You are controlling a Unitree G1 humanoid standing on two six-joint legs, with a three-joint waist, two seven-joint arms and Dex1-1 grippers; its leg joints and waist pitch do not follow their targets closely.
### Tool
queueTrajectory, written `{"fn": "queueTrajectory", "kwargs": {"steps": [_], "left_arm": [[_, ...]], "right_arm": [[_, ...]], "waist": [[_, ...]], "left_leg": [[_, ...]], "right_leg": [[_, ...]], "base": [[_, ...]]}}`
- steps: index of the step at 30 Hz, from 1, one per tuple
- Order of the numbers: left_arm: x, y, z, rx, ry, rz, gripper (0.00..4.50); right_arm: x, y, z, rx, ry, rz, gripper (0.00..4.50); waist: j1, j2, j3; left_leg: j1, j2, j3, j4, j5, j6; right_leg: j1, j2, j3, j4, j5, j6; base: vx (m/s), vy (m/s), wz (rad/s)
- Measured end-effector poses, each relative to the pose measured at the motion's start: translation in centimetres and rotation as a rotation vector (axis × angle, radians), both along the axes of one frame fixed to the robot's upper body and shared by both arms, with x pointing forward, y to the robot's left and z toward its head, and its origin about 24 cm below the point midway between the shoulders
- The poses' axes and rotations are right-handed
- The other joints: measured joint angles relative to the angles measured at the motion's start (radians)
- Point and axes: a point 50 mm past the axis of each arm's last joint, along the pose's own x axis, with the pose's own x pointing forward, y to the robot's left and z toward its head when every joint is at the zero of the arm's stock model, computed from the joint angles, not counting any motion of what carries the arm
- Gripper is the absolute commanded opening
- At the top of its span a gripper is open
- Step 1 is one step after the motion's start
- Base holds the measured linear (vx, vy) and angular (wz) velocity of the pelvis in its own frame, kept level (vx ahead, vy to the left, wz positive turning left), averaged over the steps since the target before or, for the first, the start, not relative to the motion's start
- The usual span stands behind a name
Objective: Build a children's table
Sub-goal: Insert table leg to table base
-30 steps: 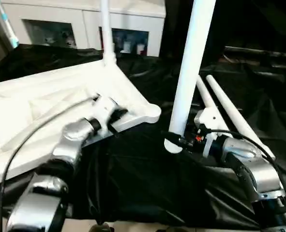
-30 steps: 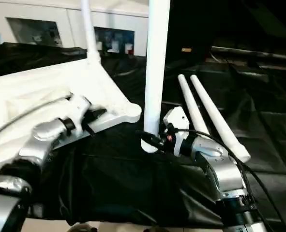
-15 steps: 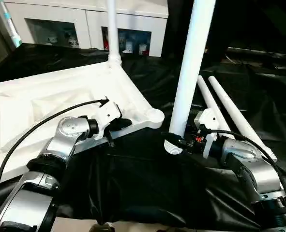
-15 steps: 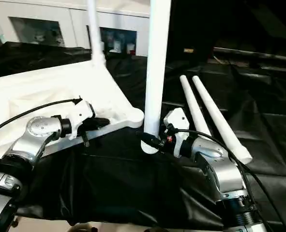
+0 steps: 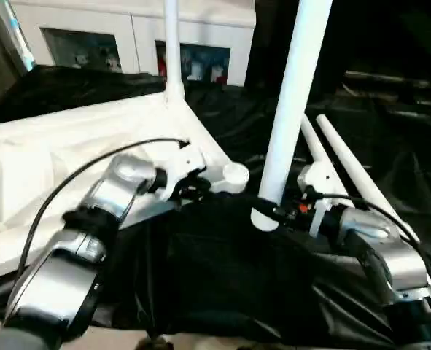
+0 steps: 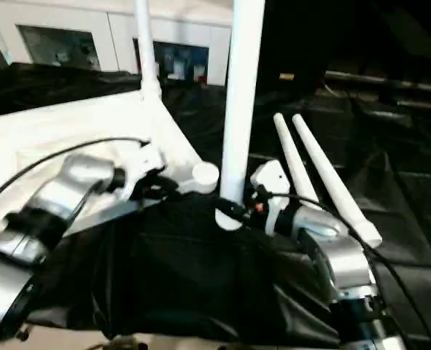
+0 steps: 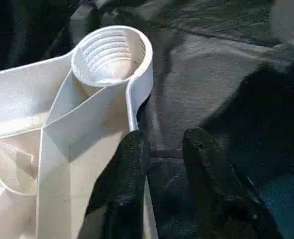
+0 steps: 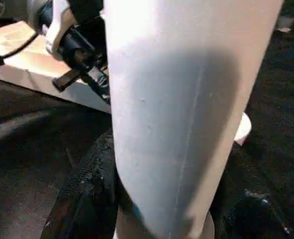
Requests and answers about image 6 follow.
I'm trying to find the white plastic table top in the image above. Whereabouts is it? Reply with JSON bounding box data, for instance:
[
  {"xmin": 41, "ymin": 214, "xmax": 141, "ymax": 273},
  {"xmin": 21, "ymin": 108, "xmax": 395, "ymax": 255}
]
[{"xmin": 0, "ymin": 85, "xmax": 219, "ymax": 249}]

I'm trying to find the white plastic table leg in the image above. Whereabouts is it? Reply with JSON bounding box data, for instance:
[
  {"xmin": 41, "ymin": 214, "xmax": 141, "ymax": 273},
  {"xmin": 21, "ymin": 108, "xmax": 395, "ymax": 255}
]
[
  {"xmin": 214, "ymin": 0, "xmax": 267, "ymax": 232},
  {"xmin": 133, "ymin": 0, "xmax": 163, "ymax": 102},
  {"xmin": 291, "ymin": 113, "xmax": 384, "ymax": 249},
  {"xmin": 273, "ymin": 112, "xmax": 320, "ymax": 209}
]

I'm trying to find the black left robot foot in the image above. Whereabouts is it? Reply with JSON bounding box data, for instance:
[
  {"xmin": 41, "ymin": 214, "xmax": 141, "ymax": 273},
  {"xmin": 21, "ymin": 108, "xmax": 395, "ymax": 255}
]
[{"xmin": 109, "ymin": 337, "xmax": 144, "ymax": 350}]

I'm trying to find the white glass-door cabinet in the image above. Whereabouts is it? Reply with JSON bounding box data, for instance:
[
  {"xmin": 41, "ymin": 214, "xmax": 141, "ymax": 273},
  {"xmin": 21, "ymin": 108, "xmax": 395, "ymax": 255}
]
[{"xmin": 0, "ymin": 0, "xmax": 235, "ymax": 87}]

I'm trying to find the black metal rod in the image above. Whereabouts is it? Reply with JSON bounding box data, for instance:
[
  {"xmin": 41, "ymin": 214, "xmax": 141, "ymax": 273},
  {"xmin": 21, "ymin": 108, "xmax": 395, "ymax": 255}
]
[{"xmin": 324, "ymin": 70, "xmax": 431, "ymax": 111}]

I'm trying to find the black left wrist camera cable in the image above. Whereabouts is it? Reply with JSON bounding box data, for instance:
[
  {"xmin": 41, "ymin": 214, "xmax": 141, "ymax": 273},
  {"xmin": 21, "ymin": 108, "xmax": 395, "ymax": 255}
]
[{"xmin": 0, "ymin": 136, "xmax": 147, "ymax": 217}]

